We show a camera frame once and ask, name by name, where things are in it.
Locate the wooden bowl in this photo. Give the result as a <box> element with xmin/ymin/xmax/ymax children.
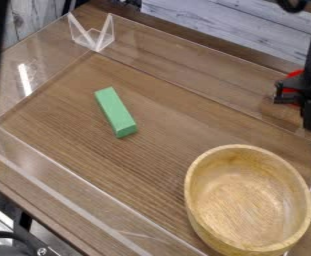
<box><xmin>184</xmin><ymin>144</ymin><xmax>311</xmax><ymax>256</ymax></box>

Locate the clear acrylic corner bracket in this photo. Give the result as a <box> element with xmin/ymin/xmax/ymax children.
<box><xmin>66</xmin><ymin>13</ymin><xmax>114</xmax><ymax>52</ymax></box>

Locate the black metal table frame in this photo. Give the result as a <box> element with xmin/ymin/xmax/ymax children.
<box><xmin>13</xmin><ymin>211</ymin><xmax>60</xmax><ymax>256</ymax></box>

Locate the clear acrylic tray wall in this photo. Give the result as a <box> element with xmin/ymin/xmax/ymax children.
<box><xmin>0</xmin><ymin>14</ymin><xmax>311</xmax><ymax>256</ymax></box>

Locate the red plush strawberry toy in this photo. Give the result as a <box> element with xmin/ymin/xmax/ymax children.
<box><xmin>280</xmin><ymin>70</ymin><xmax>303</xmax><ymax>106</ymax></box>

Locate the black cable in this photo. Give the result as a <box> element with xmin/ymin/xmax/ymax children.
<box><xmin>0</xmin><ymin>229</ymin><xmax>34</xmax><ymax>256</ymax></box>

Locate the green rectangular block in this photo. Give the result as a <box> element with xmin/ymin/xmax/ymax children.
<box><xmin>94</xmin><ymin>87</ymin><xmax>137</xmax><ymax>138</ymax></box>

